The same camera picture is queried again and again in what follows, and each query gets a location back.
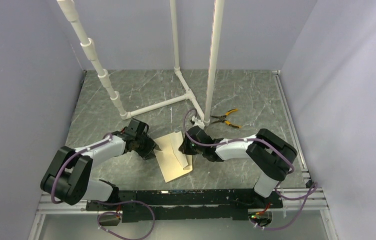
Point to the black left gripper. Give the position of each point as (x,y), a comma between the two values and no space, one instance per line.
(150,146)

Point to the tan paper envelope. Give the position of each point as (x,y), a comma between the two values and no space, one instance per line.
(172,162)

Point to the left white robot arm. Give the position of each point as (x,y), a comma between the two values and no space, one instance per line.
(68,177)

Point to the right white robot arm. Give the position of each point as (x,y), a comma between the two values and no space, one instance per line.
(270,153)

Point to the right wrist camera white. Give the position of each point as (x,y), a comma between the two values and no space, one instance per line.
(197,122)

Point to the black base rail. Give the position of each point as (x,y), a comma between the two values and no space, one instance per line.
(234,203)

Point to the yellow handled pliers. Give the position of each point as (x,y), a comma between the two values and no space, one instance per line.
(223,119)

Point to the white PVC pipe frame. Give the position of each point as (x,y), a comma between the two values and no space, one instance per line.
(145,53)

